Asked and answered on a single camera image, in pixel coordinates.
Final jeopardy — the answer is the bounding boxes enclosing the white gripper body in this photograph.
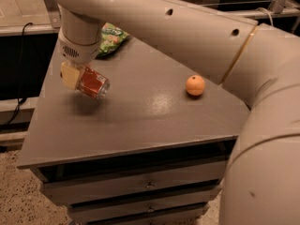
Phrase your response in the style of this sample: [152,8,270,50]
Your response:
[58,28,101,64]

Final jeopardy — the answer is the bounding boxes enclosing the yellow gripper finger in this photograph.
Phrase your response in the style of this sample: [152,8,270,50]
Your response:
[61,60,82,90]

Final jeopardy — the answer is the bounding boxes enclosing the red coke can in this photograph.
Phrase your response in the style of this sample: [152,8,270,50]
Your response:
[77,67,110,99]

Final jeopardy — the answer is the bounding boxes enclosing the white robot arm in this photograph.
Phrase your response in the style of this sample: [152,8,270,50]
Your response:
[54,0,300,225]

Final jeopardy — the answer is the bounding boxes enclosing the green chip bag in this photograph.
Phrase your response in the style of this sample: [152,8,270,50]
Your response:
[97,22,129,58]

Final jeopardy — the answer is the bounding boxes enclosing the grey drawer cabinet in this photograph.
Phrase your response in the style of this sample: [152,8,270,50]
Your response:
[17,39,248,225]

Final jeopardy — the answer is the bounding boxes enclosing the orange fruit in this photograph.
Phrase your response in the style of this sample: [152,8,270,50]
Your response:
[186,75,205,97]

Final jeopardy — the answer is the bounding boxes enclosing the black cable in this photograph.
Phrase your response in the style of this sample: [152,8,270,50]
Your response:
[0,22,34,129]

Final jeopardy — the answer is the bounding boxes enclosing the white cable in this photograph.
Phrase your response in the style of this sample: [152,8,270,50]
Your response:
[256,7,275,27]

